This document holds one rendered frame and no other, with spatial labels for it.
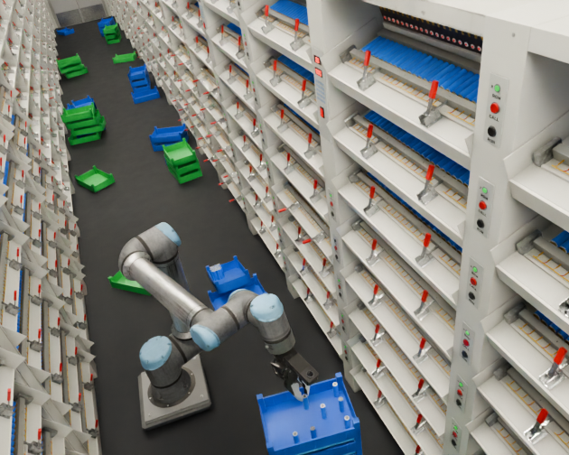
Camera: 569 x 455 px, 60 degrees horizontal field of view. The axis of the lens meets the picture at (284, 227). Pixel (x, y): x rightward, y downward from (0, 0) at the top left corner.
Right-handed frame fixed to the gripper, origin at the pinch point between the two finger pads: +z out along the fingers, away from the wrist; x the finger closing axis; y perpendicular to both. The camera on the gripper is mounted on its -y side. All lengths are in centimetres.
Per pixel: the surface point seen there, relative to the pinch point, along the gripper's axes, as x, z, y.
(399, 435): -33, 51, 1
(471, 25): -23, -99, -61
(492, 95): -20, -88, -65
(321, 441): 3.4, 13.0, -6.0
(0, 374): 66, -42, 45
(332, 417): -6.4, 15.0, -0.8
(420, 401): -28.4, 15.9, -20.3
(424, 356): -29.6, -5.0, -25.7
